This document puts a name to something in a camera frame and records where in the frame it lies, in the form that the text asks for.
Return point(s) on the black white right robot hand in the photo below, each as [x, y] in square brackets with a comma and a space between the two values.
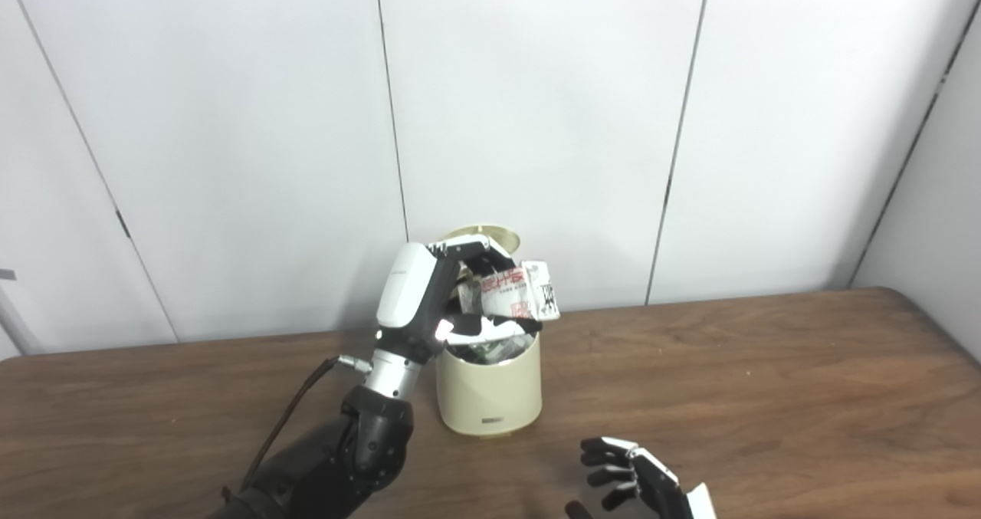
[655, 492]

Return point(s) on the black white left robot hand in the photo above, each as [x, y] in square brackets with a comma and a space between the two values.
[406, 297]

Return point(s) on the cream round bin lid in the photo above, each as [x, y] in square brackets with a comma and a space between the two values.
[502, 235]

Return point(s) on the white green milk carton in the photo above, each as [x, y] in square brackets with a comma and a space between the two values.
[525, 289]

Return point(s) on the cream-colored trash bin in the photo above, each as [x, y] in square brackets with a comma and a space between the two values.
[490, 392]

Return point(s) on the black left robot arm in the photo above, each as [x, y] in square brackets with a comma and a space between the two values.
[345, 458]

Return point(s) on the white wall corner post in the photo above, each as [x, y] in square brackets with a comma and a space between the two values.
[15, 323]

